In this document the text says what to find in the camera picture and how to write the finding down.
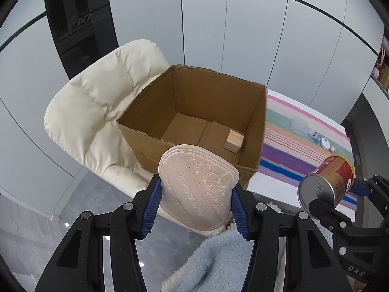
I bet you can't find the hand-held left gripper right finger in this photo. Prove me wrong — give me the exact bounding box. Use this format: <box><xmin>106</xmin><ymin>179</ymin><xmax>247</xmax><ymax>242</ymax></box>
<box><xmin>231</xmin><ymin>185</ymin><xmax>350</xmax><ymax>292</ymax></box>

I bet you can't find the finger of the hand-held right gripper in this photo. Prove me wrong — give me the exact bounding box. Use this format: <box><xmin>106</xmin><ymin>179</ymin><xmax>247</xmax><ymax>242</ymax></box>
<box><xmin>353</xmin><ymin>173</ymin><xmax>389</xmax><ymax>228</ymax></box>
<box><xmin>308</xmin><ymin>200</ymin><xmax>355</xmax><ymax>241</ymax></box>

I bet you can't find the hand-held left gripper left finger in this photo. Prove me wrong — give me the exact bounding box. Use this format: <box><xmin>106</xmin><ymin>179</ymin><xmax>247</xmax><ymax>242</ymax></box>
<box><xmin>38</xmin><ymin>173</ymin><xmax>163</xmax><ymax>292</ymax></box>

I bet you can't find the red gold can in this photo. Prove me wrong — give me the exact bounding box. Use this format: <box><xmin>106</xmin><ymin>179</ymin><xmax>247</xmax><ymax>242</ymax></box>
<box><xmin>298</xmin><ymin>156</ymin><xmax>355</xmax><ymax>212</ymax></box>

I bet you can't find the pink slipper sole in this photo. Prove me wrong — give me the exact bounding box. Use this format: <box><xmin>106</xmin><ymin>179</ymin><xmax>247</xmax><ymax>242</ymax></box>
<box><xmin>158</xmin><ymin>144</ymin><xmax>240</xmax><ymax>231</ymax></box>

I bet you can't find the wooden block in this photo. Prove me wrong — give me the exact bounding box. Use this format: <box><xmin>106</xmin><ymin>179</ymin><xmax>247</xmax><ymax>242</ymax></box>
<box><xmin>223</xmin><ymin>130</ymin><xmax>245</xmax><ymax>153</ymax></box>

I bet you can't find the clear plastic box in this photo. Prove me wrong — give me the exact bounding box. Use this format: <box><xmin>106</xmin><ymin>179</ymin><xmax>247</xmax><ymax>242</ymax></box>
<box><xmin>290</xmin><ymin>116</ymin><xmax>309</xmax><ymax>134</ymax></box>

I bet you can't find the brown cardboard box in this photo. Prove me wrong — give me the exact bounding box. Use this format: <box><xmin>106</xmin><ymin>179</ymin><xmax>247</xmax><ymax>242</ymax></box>
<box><xmin>116</xmin><ymin>64</ymin><xmax>267</xmax><ymax>189</ymax></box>

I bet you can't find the light blue fleece robe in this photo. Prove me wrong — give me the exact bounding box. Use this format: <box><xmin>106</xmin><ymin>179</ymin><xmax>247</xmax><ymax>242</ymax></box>
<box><xmin>161</xmin><ymin>202</ymin><xmax>335</xmax><ymax>292</ymax></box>

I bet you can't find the striped cloth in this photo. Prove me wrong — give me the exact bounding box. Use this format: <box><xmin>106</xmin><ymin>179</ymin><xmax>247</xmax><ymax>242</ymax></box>
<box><xmin>257</xmin><ymin>94</ymin><xmax>357</xmax><ymax>212</ymax></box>

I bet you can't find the cream padded armchair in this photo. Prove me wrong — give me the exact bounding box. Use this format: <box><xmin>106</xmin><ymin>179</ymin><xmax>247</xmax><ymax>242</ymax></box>
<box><xmin>43</xmin><ymin>39</ymin><xmax>213</xmax><ymax>235</ymax></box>

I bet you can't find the pink plush toy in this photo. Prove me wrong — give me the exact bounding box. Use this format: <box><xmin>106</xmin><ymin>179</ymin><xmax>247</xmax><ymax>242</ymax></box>
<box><xmin>376</xmin><ymin>36</ymin><xmax>389</xmax><ymax>67</ymax></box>

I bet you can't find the black glass panel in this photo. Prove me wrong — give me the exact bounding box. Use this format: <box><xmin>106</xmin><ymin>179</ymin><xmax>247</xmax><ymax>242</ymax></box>
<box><xmin>43</xmin><ymin>0</ymin><xmax>119</xmax><ymax>81</ymax></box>

